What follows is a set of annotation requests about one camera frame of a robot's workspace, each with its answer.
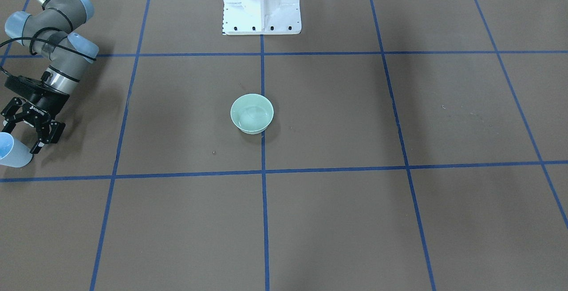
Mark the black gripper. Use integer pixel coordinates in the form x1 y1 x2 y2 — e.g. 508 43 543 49
1 91 70 155

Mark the light blue plastic cup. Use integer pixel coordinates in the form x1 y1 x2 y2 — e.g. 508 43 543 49
0 133 34 168

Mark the pale green bowl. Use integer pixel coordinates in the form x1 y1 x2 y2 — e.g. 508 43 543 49
230 94 274 135

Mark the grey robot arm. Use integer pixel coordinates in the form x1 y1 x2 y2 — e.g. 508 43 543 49
1 0 99 155

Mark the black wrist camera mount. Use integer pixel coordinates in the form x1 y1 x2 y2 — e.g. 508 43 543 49
4 75 51 104

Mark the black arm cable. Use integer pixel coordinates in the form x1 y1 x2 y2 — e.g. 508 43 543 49
0 27 96 77

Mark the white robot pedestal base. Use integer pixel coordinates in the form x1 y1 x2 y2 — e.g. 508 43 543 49
222 0 302 35

